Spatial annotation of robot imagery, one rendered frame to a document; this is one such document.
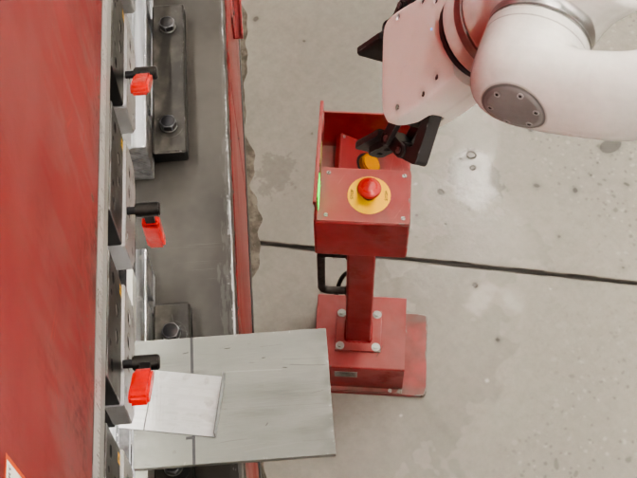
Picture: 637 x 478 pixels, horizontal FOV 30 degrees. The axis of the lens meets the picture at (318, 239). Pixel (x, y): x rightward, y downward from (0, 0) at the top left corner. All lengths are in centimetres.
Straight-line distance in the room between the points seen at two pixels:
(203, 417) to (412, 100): 73
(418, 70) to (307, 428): 71
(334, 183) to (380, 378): 72
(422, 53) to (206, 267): 91
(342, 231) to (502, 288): 87
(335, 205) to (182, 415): 54
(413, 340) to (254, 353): 112
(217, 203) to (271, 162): 108
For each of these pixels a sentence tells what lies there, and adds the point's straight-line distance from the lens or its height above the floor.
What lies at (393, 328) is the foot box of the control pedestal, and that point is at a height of 12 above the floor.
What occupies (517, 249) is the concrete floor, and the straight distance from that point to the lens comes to 285.
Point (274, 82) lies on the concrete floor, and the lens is 308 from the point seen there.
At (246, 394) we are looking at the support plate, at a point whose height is 100.
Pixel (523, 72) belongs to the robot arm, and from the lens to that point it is 82.
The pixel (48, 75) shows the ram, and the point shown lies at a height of 164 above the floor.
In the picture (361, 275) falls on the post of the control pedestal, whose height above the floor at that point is 44.
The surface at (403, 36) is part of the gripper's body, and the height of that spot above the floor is 169.
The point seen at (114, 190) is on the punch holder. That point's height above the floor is 132.
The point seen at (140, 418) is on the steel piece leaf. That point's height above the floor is 100.
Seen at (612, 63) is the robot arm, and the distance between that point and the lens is 81.
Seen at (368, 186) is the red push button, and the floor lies 81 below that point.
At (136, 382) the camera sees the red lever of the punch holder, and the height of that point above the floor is 130.
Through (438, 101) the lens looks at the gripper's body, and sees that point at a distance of 97.
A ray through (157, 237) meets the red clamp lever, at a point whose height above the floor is 119.
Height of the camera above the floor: 249
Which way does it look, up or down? 61 degrees down
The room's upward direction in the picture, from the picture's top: 2 degrees counter-clockwise
